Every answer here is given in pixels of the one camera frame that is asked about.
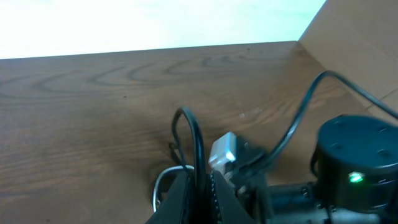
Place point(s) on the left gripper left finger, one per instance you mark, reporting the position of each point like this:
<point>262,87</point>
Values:
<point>172,210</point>

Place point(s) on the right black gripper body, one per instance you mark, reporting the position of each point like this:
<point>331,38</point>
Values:
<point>255,197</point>

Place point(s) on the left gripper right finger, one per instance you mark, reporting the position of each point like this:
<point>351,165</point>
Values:
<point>226,207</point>

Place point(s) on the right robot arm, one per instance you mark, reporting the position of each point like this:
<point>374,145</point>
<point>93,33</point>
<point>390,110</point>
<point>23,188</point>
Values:
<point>355,168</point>

